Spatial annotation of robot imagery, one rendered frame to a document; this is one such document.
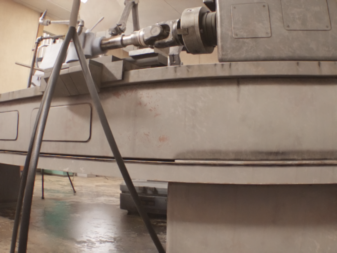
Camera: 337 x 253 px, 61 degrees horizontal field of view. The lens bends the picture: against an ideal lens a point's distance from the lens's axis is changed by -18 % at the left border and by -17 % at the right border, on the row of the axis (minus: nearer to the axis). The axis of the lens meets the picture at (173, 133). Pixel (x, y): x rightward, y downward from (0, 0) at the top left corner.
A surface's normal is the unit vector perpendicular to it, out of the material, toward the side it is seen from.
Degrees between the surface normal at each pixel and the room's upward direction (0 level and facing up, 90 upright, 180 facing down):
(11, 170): 90
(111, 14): 120
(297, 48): 90
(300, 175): 90
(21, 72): 90
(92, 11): 114
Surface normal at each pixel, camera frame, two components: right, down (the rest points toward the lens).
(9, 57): 0.91, 0.00
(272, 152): -0.41, -0.06
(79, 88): -0.28, 0.73
